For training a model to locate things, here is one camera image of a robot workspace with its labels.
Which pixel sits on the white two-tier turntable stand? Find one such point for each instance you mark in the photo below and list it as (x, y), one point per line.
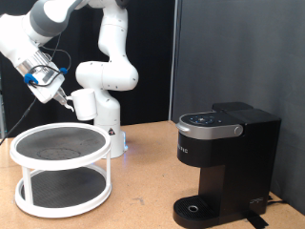
(60, 162)

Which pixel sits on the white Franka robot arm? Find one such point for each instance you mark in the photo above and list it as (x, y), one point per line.
(108, 76)

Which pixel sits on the grey metal frame pole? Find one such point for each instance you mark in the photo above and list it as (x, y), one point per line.
(174, 63)

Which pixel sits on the white ceramic mug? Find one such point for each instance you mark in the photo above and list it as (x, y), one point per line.
(84, 104)

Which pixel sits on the black curtain backdrop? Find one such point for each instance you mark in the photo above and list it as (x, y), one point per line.
(149, 47)

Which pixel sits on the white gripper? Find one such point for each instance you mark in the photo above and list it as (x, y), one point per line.
(46, 87)

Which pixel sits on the black tape strip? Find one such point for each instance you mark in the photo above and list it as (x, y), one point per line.
(256, 220)

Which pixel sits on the black Keurig coffee machine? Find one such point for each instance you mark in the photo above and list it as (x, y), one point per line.
(235, 159)

